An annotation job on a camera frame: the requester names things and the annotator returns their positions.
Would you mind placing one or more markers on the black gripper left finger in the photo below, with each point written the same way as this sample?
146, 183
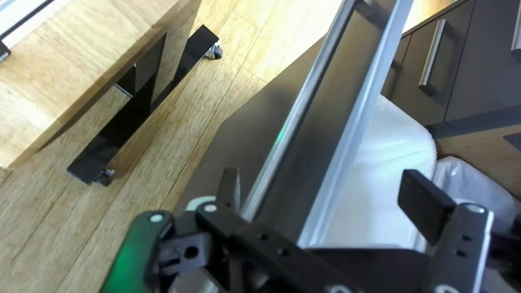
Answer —
230, 188

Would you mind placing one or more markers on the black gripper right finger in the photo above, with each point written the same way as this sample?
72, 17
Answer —
426, 209

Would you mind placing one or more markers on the waste bin with plastic liner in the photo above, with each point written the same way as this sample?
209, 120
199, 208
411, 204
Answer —
473, 182

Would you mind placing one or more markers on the dark waste bin drawer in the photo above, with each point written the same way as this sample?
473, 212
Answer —
258, 125

